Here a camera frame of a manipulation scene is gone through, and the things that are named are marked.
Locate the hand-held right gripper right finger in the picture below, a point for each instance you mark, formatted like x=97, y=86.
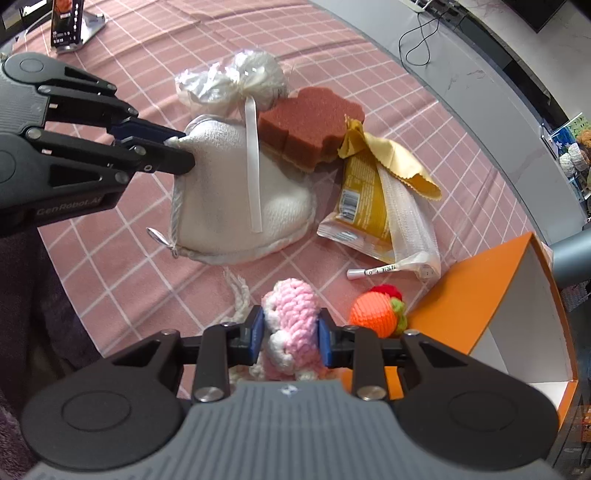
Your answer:
x=325, y=344

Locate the blue green painting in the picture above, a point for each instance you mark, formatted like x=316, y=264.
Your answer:
x=564, y=131

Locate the yellow cleaning cloth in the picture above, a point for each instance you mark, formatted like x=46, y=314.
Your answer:
x=392, y=157

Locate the white router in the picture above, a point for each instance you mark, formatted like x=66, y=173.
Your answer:
x=418, y=4

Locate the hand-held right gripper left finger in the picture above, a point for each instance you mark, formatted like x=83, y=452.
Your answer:
x=256, y=336

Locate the pink checked tablecloth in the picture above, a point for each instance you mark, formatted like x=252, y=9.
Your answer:
x=138, y=258

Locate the orange cardboard box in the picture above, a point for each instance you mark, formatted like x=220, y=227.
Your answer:
x=461, y=295

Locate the pink white crochet toy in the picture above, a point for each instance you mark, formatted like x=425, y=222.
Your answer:
x=291, y=314

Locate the orange crochet fruit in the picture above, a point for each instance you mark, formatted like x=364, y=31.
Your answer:
x=369, y=314

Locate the white pot with toy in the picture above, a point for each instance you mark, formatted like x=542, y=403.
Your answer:
x=572, y=161

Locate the brown sponge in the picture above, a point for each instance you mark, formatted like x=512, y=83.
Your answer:
x=304, y=124

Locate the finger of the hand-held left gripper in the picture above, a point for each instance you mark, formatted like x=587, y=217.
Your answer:
x=152, y=131
x=161, y=159

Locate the white mesh cloth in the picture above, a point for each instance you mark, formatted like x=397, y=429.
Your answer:
x=411, y=221

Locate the white pen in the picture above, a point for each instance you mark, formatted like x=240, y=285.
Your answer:
x=369, y=272

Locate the black phone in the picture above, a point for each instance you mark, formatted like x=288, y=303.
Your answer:
x=67, y=21

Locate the brown stuffed toy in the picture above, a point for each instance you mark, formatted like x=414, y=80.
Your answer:
x=584, y=143

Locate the yellow snack packet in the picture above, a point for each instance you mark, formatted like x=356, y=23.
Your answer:
x=360, y=198

